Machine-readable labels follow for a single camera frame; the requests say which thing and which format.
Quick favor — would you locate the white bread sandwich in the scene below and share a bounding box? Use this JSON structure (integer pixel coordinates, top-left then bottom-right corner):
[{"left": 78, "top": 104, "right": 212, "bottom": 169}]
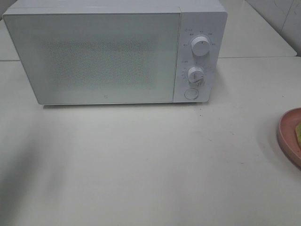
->
[{"left": 295, "top": 122, "right": 301, "bottom": 146}]

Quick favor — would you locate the white upper power knob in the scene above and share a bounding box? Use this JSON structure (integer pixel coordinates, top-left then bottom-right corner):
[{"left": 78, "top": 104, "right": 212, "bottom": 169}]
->
[{"left": 190, "top": 35, "right": 211, "bottom": 57}]

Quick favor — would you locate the round door release button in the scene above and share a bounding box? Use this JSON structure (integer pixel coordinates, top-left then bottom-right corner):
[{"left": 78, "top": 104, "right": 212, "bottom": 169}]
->
[{"left": 184, "top": 88, "right": 199, "bottom": 100}]

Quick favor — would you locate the white timer knob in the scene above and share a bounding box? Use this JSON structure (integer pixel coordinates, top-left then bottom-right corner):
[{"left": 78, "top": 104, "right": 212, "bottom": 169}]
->
[{"left": 187, "top": 66, "right": 205, "bottom": 83}]

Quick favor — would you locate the white microwave oven body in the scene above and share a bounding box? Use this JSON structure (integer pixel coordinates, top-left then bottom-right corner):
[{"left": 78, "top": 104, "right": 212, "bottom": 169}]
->
[{"left": 2, "top": 0, "right": 228, "bottom": 105}]

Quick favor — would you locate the white microwave door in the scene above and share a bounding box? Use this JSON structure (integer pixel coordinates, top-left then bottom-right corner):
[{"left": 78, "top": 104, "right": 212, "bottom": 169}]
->
[{"left": 4, "top": 13, "right": 180, "bottom": 105}]

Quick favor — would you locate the pink speckled plate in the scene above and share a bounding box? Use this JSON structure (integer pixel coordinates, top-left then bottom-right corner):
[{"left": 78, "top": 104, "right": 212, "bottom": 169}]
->
[{"left": 277, "top": 108, "right": 301, "bottom": 169}]

